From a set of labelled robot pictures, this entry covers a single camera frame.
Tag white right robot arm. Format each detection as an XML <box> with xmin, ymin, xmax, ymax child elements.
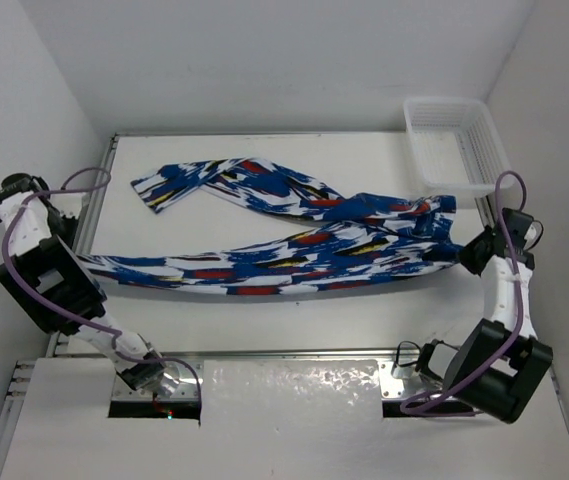
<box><xmin>415</xmin><ymin>208</ymin><xmax>553</xmax><ymax>424</ymax></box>

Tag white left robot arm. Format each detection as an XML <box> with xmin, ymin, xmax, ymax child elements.
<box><xmin>0</xmin><ymin>173</ymin><xmax>179</xmax><ymax>397</ymax></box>

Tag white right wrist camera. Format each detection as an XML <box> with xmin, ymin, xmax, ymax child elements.
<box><xmin>524</xmin><ymin>220</ymin><xmax>544</xmax><ymax>250</ymax></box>

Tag white front cover panel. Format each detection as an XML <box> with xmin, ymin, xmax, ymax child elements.
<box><xmin>2</xmin><ymin>358</ymin><xmax>569</xmax><ymax>479</ymax></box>

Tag metal base plate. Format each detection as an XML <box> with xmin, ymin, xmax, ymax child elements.
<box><xmin>111</xmin><ymin>362</ymin><xmax>203</xmax><ymax>402</ymax></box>
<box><xmin>378</xmin><ymin>359</ymin><xmax>441</xmax><ymax>402</ymax></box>

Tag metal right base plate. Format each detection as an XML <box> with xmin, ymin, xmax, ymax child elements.
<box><xmin>378</xmin><ymin>359</ymin><xmax>441</xmax><ymax>402</ymax></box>

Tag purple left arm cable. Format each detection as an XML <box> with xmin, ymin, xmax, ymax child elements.
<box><xmin>2</xmin><ymin>167</ymin><xmax>203</xmax><ymax>404</ymax></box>

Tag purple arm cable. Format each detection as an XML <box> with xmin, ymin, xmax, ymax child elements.
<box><xmin>2</xmin><ymin>167</ymin><xmax>203</xmax><ymax>404</ymax></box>
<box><xmin>399</xmin><ymin>170</ymin><xmax>530</xmax><ymax>417</ymax></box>

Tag white plastic mesh basket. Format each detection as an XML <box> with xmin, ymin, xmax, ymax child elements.
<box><xmin>403</xmin><ymin>97</ymin><xmax>510</xmax><ymax>199</ymax></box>

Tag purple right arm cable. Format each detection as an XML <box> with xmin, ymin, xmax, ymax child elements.
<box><xmin>399</xmin><ymin>170</ymin><xmax>530</xmax><ymax>417</ymax></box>

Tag blue white red patterned trousers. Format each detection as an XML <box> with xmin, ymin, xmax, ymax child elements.
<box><xmin>80</xmin><ymin>157</ymin><xmax>461</xmax><ymax>296</ymax></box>

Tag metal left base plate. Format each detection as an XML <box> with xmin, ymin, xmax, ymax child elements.
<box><xmin>111</xmin><ymin>362</ymin><xmax>203</xmax><ymax>402</ymax></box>

